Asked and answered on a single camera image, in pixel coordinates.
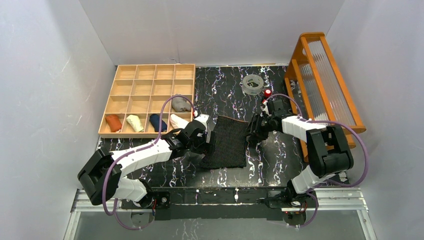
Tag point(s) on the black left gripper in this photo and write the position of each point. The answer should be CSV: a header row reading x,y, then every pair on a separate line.
x,y
205,140

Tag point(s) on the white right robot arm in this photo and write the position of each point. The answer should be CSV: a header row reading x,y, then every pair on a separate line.
x,y
328,150

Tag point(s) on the wooden compartment tray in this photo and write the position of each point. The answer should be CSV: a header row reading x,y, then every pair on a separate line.
x,y
143,90

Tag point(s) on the grey beige underwear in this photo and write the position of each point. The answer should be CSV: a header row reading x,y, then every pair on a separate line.
x,y
180,104

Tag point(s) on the red small cap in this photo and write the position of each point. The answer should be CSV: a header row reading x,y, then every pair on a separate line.
x,y
267,93

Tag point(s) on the rolled blue underwear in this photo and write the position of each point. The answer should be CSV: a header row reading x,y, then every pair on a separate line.
x,y
158,124

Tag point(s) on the black striped underwear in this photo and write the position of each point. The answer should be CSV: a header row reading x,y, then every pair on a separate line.
x,y
229,141

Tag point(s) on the orange wooden rack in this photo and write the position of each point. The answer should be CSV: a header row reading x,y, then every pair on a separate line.
x,y
313,77

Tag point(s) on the clear tape roll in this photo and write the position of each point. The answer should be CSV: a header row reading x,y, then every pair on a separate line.
x,y
252,84

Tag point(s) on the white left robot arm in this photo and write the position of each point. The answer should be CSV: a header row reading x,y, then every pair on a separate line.
x,y
104,176

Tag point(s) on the rolled white underwear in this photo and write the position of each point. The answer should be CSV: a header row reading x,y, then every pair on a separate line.
x,y
179,121

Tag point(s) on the rolled orange underwear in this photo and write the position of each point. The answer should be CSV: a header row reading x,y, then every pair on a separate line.
x,y
113,122

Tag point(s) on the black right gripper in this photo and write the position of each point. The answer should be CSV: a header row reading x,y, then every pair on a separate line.
x,y
253,127

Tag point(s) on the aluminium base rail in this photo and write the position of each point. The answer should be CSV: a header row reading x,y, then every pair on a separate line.
x,y
228,214

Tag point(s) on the rolled cream underwear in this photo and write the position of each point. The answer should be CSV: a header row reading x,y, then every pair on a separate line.
x,y
135,122

